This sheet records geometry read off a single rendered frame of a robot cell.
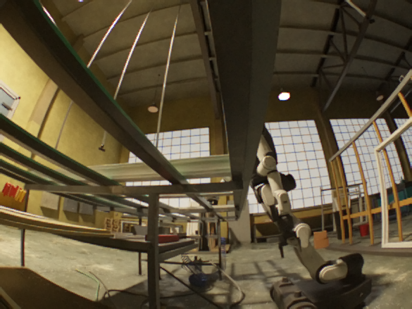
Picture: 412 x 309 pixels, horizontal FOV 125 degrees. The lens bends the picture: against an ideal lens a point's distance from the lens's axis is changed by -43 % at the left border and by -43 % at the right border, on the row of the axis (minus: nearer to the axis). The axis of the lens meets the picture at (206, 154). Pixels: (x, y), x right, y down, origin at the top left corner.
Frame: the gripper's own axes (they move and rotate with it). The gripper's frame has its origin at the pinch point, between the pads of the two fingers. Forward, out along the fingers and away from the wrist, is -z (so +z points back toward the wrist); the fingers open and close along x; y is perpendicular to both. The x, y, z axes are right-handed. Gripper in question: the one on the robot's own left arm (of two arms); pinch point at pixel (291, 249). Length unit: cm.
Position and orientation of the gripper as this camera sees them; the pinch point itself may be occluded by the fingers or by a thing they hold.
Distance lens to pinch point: 106.3
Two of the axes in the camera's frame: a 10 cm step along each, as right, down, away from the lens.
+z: -1.4, -8.8, 4.5
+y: 0.4, -4.6, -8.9
